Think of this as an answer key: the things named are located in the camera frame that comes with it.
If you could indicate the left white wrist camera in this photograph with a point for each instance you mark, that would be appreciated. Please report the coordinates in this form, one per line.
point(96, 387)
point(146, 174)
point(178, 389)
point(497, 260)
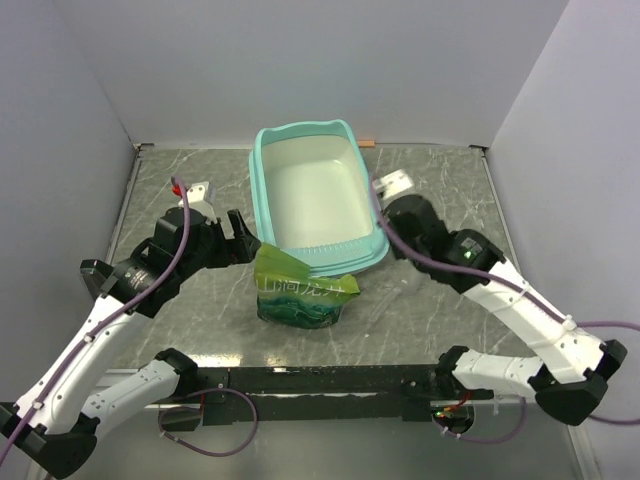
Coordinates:
point(200, 198)

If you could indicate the green litter bag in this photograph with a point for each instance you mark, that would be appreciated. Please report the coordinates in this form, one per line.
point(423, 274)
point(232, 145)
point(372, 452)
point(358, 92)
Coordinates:
point(287, 293)

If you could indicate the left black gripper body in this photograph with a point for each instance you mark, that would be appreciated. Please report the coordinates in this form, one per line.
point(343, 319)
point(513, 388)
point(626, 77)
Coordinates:
point(215, 250)

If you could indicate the teal litter box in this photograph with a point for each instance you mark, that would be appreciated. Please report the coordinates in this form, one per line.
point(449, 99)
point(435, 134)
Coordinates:
point(310, 194)

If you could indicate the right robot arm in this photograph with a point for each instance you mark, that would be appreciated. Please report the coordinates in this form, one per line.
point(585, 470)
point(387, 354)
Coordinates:
point(568, 373)

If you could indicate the clear plastic scoop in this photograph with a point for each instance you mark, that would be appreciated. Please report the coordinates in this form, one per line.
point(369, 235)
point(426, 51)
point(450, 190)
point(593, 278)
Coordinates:
point(407, 282)

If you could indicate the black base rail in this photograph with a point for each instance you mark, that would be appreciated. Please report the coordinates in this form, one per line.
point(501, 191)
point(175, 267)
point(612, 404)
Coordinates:
point(408, 392)

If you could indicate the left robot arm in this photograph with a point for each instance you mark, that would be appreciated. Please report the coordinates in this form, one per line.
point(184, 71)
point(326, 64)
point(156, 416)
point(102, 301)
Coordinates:
point(60, 420)

